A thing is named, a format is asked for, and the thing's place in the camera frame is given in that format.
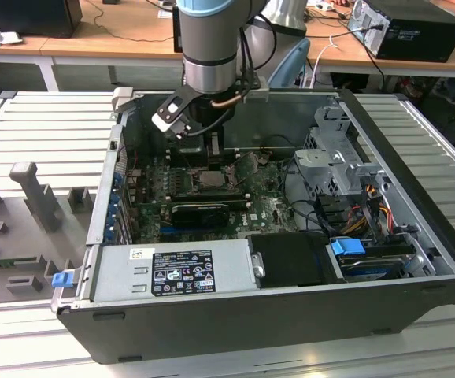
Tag hard disk with blue label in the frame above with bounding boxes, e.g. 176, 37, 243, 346
339, 255, 405, 283

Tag black RAM slot bank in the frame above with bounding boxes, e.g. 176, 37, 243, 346
168, 148, 237, 166
171, 187, 248, 202

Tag blue expansion slot clips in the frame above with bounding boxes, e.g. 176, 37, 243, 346
108, 172, 125, 242

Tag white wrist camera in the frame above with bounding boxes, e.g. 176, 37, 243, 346
150, 94, 193, 139

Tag blue disk carrier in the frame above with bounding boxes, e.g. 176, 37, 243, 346
329, 238, 366, 265

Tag orange yellow wire bundle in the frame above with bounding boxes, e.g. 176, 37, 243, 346
345, 184, 394, 237

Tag wooden desk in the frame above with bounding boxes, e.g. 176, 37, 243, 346
0, 0, 455, 80

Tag black plastic air shroud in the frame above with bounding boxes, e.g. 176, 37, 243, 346
246, 232, 346, 288

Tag green motherboard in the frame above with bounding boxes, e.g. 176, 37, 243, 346
127, 151, 303, 243

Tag black open PC case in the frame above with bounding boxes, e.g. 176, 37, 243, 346
50, 87, 455, 365

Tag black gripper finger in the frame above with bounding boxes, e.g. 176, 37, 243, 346
206, 132, 226, 161

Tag black box on desk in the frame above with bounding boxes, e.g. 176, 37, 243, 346
0, 0, 83, 39

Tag grey power supply unit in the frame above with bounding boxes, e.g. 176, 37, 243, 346
91, 239, 258, 302

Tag CPU socket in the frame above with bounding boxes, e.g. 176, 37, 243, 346
187, 167, 239, 195

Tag grey parts rack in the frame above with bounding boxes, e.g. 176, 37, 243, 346
0, 161, 98, 304

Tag grey case handle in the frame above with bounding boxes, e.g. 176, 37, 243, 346
111, 87, 135, 117

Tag silver square CPU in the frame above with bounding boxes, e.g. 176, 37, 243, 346
198, 171, 225, 188

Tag metal socket cover frame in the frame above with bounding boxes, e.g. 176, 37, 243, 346
230, 152, 263, 186

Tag grey metal drive cage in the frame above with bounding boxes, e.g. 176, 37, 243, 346
294, 104, 386, 198

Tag small black desktop computer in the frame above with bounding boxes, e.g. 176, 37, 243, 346
172, 6, 185, 54

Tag black PC tower with vents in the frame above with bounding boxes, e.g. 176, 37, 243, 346
347, 0, 455, 64

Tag pale blue chair back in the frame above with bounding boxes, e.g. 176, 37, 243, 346
268, 37, 311, 87

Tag white cable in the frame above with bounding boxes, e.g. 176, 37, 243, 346
312, 33, 339, 87

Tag black graphics card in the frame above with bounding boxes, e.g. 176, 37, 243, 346
171, 202, 231, 228

